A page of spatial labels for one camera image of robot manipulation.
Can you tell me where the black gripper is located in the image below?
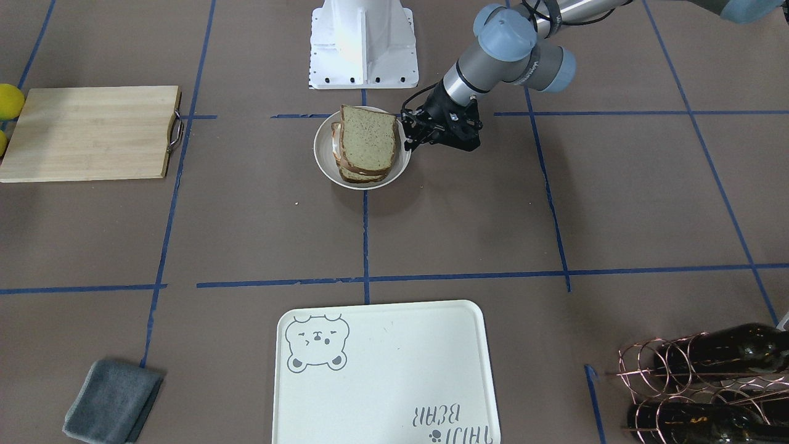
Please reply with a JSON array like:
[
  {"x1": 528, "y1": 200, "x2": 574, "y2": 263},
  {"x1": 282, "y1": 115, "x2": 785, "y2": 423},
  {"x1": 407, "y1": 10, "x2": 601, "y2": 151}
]
[{"x1": 401, "y1": 81, "x2": 483, "y2": 152}]

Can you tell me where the bread slice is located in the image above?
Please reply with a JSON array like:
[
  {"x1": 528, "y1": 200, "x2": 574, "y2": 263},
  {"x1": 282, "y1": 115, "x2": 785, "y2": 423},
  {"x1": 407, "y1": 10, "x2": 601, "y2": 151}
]
[
  {"x1": 337, "y1": 163, "x2": 391, "y2": 184},
  {"x1": 339, "y1": 105, "x2": 399, "y2": 175}
]

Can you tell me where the white round plate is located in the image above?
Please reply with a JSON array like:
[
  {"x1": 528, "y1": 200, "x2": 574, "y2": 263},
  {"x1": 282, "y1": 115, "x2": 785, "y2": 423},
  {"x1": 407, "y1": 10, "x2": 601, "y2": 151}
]
[{"x1": 314, "y1": 110, "x2": 412, "y2": 191}]

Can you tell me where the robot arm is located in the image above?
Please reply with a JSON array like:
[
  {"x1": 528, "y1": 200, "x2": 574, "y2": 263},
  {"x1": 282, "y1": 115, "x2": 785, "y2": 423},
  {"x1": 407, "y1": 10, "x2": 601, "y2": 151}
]
[{"x1": 401, "y1": 1, "x2": 625, "y2": 152}]

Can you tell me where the cream bear tray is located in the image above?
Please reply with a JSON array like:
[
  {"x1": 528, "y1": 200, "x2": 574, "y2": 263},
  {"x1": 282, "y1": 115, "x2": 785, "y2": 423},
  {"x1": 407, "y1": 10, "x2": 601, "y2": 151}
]
[{"x1": 271, "y1": 300, "x2": 502, "y2": 443}]

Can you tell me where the fried egg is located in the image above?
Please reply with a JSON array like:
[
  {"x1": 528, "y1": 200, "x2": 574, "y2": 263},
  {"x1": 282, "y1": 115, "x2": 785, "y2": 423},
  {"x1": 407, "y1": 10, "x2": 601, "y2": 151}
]
[{"x1": 332, "y1": 121, "x2": 343, "y2": 163}]

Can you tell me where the wooden cutting board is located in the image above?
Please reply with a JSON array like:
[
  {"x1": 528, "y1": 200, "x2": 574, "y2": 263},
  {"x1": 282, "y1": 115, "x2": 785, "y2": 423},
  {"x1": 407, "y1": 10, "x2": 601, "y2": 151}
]
[{"x1": 1, "y1": 85, "x2": 185, "y2": 183}]

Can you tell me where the brown wine bottle front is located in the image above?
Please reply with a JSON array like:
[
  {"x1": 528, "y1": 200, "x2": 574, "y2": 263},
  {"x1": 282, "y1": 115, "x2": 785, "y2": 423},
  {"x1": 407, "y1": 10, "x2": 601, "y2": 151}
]
[{"x1": 625, "y1": 397, "x2": 788, "y2": 443}]

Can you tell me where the brown wine bottle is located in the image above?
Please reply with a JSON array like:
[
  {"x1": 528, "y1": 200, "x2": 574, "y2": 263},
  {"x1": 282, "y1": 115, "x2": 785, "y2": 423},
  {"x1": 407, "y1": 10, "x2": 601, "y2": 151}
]
[
  {"x1": 625, "y1": 397, "x2": 788, "y2": 443},
  {"x1": 652, "y1": 323, "x2": 788, "y2": 384}
]

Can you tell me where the yellow lemon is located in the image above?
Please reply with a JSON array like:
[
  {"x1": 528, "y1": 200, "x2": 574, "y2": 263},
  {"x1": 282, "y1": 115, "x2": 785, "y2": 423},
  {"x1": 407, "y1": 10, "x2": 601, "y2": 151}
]
[
  {"x1": 0, "y1": 83, "x2": 25, "y2": 121},
  {"x1": 0, "y1": 130, "x2": 9, "y2": 158}
]

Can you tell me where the brown wine bottle middle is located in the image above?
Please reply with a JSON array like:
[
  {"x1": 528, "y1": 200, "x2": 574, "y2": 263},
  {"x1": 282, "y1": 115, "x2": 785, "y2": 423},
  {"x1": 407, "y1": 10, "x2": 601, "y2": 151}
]
[{"x1": 652, "y1": 323, "x2": 788, "y2": 384}]

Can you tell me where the grey folded cloth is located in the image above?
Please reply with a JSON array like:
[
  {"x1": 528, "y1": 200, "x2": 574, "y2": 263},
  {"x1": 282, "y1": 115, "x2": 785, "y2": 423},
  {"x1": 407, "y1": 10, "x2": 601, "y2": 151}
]
[{"x1": 62, "y1": 360, "x2": 164, "y2": 443}]

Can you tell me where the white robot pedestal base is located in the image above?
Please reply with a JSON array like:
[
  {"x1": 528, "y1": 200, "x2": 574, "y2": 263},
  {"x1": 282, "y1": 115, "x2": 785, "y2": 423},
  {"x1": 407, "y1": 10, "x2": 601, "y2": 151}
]
[{"x1": 308, "y1": 1, "x2": 419, "y2": 90}]

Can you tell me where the copper wire bottle rack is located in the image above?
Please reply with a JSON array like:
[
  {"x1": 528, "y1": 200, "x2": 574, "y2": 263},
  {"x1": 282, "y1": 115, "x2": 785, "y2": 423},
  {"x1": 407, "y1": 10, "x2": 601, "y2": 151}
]
[{"x1": 606, "y1": 332, "x2": 788, "y2": 426}]

